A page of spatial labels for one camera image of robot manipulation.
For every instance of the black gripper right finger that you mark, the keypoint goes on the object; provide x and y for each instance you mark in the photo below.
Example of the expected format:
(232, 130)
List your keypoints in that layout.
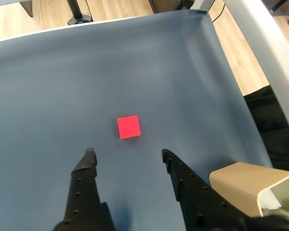
(197, 199)

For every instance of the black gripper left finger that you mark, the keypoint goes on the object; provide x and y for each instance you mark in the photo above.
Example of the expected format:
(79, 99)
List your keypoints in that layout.
(83, 192)

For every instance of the red cube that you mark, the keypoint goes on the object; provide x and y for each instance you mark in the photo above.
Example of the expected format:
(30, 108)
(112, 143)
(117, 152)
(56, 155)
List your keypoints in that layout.
(128, 127)

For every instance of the beige open box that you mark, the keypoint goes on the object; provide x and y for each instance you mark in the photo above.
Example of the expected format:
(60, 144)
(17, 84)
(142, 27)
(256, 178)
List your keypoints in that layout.
(236, 183)

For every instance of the white foam padding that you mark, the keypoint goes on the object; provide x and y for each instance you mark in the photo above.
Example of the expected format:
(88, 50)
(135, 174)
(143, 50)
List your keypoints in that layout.
(271, 201)

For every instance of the grey table mat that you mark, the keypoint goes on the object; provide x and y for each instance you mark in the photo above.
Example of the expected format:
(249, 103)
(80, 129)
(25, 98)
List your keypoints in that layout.
(62, 84)

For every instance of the black bag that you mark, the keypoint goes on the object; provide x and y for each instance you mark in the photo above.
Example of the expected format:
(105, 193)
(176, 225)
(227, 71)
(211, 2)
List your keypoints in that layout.
(269, 115)

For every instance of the black stand base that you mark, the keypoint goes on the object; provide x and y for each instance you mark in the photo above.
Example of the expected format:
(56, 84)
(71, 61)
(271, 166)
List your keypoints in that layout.
(78, 18)

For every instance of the grey metal table frame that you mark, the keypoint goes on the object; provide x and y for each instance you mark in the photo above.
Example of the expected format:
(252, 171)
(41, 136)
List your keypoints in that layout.
(262, 43)

